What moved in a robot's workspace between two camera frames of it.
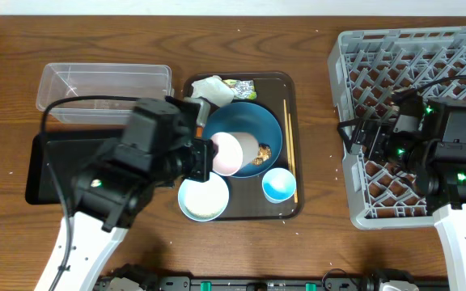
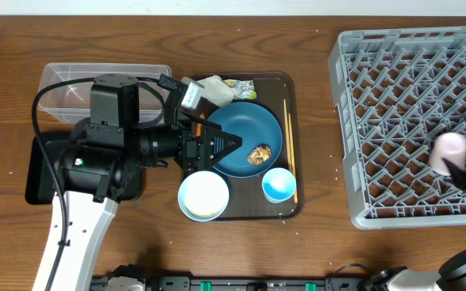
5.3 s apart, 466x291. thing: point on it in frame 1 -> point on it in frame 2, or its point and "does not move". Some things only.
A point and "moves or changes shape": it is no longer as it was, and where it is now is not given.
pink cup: x=235 y=151 moves or changes shape
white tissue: x=213 y=89 does not move
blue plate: x=247 y=117 does not move
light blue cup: x=278 y=184 does not move
